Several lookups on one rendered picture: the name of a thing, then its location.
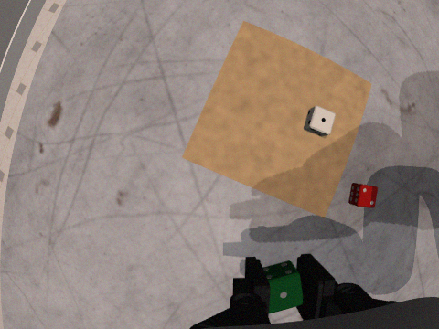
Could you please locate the green die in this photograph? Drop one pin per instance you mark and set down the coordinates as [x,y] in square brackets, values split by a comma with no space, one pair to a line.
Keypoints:
[286,289]

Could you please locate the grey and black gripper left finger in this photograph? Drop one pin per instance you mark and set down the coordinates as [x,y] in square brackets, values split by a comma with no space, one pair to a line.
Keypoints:
[252,294]

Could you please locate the tan mat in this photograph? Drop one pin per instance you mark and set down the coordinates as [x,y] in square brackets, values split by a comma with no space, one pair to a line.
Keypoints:
[251,128]

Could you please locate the white die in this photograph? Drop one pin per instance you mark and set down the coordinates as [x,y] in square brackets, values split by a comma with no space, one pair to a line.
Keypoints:
[319,121]

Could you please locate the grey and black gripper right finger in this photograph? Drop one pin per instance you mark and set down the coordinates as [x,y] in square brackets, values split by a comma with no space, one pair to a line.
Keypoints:
[319,297]

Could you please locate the red die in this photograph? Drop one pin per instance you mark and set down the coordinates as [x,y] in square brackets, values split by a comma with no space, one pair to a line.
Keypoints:
[363,195]

